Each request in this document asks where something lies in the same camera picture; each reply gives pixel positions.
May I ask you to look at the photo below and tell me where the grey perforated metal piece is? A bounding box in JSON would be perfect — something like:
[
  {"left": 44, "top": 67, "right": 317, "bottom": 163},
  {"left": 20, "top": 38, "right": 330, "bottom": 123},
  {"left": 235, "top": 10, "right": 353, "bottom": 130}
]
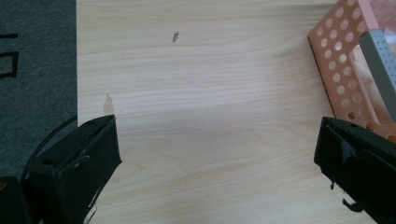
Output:
[{"left": 358, "top": 29, "right": 396, "bottom": 123}]

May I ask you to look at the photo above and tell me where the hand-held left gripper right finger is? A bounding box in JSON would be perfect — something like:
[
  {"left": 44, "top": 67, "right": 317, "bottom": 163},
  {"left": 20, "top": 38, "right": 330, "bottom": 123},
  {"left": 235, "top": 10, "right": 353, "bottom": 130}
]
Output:
[{"left": 313, "top": 116, "right": 396, "bottom": 224}]

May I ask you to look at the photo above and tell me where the grey carpet with black lines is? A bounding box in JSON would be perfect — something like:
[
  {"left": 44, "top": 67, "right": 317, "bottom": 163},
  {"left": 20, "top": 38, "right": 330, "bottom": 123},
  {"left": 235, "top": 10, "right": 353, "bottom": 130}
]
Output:
[{"left": 0, "top": 0, "right": 78, "bottom": 179}]

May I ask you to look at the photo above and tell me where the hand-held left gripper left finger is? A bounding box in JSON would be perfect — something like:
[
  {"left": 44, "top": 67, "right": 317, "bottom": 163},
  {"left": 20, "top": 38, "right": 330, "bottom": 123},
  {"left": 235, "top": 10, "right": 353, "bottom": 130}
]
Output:
[{"left": 21, "top": 114, "right": 122, "bottom": 224}]

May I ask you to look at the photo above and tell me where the black cable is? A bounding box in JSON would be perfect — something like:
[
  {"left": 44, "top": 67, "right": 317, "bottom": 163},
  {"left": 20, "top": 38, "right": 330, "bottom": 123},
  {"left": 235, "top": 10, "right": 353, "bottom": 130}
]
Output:
[{"left": 21, "top": 114, "right": 78, "bottom": 183}]

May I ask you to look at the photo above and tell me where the pink perforated plastic basket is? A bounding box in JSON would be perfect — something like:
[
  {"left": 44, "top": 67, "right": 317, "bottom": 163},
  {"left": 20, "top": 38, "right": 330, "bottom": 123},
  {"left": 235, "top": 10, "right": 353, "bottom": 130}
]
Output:
[{"left": 307, "top": 0, "right": 396, "bottom": 144}]

